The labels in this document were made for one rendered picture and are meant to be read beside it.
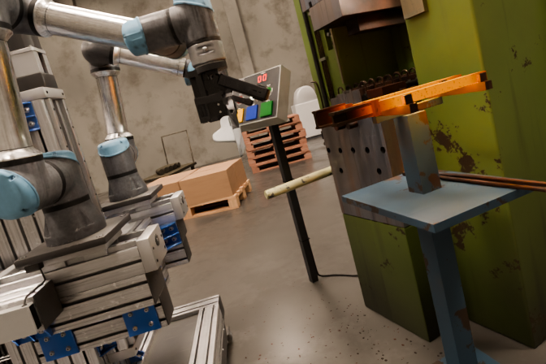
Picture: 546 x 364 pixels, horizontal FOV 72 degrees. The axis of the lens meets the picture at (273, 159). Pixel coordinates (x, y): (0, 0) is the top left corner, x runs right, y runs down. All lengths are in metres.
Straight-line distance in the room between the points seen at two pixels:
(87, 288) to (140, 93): 9.01
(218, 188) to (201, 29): 3.58
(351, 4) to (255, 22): 8.46
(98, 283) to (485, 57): 1.28
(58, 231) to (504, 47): 1.39
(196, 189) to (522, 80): 3.56
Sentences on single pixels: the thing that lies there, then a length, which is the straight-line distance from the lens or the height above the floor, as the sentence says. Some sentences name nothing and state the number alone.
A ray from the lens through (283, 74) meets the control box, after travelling 1.91.
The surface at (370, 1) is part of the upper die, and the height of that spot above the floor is 1.31.
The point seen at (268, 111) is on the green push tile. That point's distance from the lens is 1.83.
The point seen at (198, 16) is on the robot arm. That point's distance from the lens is 0.82.
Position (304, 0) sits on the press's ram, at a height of 1.41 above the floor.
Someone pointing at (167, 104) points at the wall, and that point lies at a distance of 9.85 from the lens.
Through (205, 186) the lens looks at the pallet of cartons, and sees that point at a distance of 4.35.
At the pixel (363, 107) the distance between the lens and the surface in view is 0.82.
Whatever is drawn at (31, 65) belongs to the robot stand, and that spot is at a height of 1.33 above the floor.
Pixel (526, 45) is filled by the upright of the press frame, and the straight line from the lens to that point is 1.52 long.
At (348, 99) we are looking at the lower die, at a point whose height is 0.96.
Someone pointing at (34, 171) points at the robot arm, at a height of 1.02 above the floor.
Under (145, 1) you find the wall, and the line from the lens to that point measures 10.30.
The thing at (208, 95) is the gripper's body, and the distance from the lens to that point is 0.82.
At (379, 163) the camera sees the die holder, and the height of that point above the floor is 0.71.
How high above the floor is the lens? 1.02
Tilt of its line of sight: 8 degrees down
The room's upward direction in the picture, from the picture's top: 15 degrees counter-clockwise
